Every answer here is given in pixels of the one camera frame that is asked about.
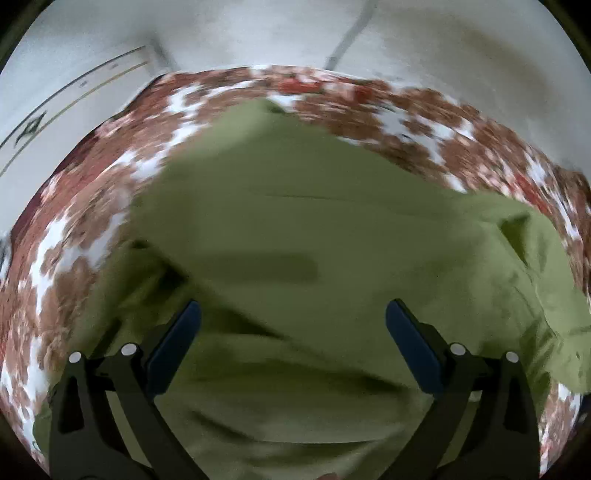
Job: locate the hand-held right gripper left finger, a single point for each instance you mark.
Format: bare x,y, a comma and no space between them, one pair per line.
178,344

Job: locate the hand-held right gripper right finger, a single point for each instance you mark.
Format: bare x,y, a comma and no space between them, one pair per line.
411,344

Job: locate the large green garment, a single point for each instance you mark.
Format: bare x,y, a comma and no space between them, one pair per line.
300,207

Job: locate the floral brown white blanket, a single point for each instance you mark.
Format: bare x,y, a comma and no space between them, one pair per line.
83,207

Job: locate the white panel with dark lines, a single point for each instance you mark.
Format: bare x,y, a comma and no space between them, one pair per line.
69,101

